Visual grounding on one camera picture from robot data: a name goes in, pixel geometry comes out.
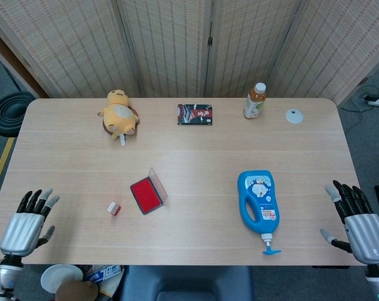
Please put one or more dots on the white round table grommet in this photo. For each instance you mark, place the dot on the white round table grommet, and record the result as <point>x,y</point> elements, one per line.
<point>294,116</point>

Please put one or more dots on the tea bottle white cap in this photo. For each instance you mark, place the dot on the tea bottle white cap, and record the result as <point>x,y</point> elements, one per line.
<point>254,105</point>

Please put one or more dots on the woven folding screen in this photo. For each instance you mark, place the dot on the woven folding screen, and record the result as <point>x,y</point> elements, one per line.
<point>83,47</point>

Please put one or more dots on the red ink pad clear lid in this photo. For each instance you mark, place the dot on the red ink pad clear lid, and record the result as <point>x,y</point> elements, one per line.
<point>145,194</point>

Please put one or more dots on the dark patterned card box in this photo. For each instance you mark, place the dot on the dark patterned card box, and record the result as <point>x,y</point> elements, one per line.
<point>195,114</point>

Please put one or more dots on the yellow plush toy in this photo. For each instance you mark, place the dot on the yellow plush toy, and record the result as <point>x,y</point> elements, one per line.
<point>119,114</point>

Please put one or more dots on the blue cartoon pump bottle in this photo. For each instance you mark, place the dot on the blue cartoon pump bottle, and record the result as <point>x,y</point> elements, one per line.
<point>258,191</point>

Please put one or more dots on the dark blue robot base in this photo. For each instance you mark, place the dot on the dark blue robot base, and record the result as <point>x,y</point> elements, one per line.
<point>186,282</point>

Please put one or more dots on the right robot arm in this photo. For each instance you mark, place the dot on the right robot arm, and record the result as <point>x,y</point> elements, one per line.
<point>377,282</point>

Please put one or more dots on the metal screen hinge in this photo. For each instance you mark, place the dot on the metal screen hinge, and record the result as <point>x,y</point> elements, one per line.
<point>210,39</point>

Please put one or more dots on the blue printed cardboard box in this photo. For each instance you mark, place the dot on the blue printed cardboard box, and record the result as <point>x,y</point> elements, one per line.
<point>103,276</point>

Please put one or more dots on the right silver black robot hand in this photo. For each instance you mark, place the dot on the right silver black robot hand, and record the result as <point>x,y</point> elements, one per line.
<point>365,232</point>

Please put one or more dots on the small red white stamp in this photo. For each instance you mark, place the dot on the small red white stamp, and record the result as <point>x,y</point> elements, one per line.
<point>114,209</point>

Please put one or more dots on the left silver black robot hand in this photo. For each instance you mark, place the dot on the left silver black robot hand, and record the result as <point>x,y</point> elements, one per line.
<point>21,230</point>

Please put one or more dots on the black coiled round bin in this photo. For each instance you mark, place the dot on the black coiled round bin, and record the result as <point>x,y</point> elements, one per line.
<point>7,113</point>

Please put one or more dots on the white plate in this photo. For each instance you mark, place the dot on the white plate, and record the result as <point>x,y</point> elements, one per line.
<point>59,276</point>

